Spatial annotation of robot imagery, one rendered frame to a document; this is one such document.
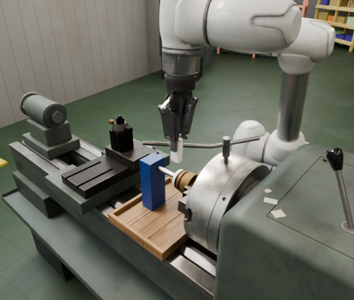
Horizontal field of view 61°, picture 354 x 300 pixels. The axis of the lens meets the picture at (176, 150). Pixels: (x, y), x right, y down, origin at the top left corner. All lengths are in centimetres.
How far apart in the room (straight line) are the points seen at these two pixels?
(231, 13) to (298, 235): 45
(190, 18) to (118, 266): 118
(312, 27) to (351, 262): 75
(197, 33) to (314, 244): 48
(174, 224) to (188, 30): 76
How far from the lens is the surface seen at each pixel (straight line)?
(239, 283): 81
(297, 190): 80
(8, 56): 459
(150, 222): 120
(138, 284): 145
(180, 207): 93
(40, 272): 236
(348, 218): 72
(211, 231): 86
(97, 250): 161
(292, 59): 116
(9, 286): 237
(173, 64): 69
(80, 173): 138
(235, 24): 61
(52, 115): 169
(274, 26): 60
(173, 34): 67
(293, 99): 129
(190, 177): 102
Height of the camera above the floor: 170
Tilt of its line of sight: 29 degrees down
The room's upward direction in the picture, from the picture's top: straight up
